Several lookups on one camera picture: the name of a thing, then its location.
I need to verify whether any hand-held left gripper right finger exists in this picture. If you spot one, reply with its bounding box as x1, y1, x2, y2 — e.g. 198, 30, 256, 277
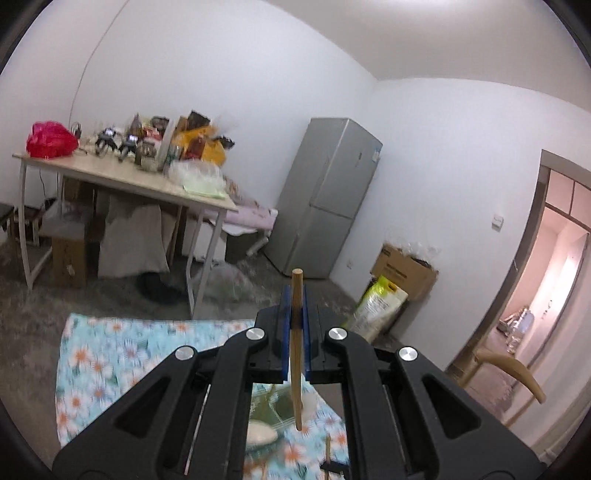
302, 285, 541, 480

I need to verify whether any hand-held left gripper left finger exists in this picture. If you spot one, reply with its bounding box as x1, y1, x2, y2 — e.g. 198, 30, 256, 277
52, 285, 293, 480

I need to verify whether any green perforated utensil holder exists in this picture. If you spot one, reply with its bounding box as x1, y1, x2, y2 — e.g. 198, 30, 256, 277
249, 382, 305, 428

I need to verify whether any crumpled translucent plastic bag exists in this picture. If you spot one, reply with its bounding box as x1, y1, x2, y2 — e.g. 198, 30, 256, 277
203, 263, 259, 305

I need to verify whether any yellow-green sack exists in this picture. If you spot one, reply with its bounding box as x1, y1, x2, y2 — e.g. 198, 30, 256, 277
353, 275, 409, 344

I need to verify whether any white box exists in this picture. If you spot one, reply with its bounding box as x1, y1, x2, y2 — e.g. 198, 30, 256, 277
182, 217, 227, 265

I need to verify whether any large cardboard box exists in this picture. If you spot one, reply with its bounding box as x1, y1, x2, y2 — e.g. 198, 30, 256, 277
372, 244, 439, 301

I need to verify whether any pink bedding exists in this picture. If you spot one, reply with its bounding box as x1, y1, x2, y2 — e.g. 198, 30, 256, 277
222, 175, 278, 232

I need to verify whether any black shoe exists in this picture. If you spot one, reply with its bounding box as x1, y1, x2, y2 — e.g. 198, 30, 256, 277
137, 272, 185, 305

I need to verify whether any grey refrigerator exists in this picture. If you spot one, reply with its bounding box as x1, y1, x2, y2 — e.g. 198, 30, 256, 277
264, 117, 384, 280

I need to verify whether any floral light blue blanket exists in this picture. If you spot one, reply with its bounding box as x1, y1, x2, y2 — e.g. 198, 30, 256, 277
55, 313, 352, 480

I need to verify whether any grey woven sack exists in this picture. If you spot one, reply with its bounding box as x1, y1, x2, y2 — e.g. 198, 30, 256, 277
99, 203, 171, 278

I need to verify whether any clear plastic bag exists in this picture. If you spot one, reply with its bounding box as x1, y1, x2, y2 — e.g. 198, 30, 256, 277
167, 159, 229, 199

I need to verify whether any light wooden chair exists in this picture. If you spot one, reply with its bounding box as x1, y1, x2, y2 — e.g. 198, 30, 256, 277
455, 348, 546, 430

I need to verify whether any yellow snack bag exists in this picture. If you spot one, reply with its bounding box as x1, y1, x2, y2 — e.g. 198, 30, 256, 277
178, 129, 227, 164

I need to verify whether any small cardboard box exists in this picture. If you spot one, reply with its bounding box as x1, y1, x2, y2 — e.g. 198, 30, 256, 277
52, 234, 88, 287

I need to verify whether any grey desk with clutter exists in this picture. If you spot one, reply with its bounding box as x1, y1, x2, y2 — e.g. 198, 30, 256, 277
13, 152, 238, 319

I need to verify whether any grey box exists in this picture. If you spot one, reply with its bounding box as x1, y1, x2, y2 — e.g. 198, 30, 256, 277
41, 215, 90, 241

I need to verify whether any black hand-held device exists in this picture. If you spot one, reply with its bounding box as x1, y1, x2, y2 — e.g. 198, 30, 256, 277
95, 128, 118, 158
117, 134, 139, 162

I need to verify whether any wooden chair with black seat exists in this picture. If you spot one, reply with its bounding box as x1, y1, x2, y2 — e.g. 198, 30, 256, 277
0, 203, 16, 252

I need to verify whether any red plastic bag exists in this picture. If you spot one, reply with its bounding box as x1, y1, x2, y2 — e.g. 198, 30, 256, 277
26, 121, 79, 159

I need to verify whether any wooden door frame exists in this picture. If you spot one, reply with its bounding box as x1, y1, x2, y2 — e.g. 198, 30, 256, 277
443, 150, 591, 462

